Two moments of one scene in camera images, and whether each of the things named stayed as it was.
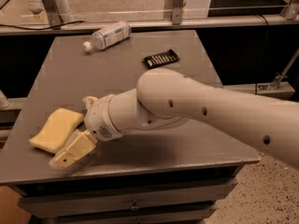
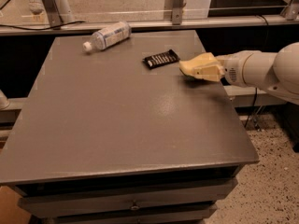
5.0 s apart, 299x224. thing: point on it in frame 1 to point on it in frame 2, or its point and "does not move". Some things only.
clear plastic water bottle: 108,36 does not move
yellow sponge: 54,135 to 187,66
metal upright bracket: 177,1 does not move
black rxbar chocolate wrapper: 161,59 does not move
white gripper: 99,118 to 232,68
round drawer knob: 135,207 does not move
